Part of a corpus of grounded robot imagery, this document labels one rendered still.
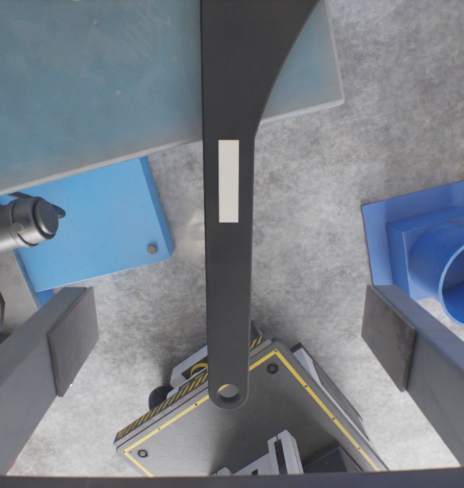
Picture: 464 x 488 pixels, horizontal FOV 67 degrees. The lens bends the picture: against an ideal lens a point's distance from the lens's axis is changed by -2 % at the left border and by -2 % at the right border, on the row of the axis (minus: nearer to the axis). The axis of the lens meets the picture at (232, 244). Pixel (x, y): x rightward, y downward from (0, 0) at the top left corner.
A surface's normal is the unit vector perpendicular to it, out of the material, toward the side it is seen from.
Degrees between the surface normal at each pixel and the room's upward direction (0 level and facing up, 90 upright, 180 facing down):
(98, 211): 0
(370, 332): 90
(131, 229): 0
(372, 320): 90
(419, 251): 90
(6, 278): 0
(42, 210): 90
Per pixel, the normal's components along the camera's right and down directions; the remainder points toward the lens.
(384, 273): 0.03, 0.27
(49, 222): 0.97, -0.24
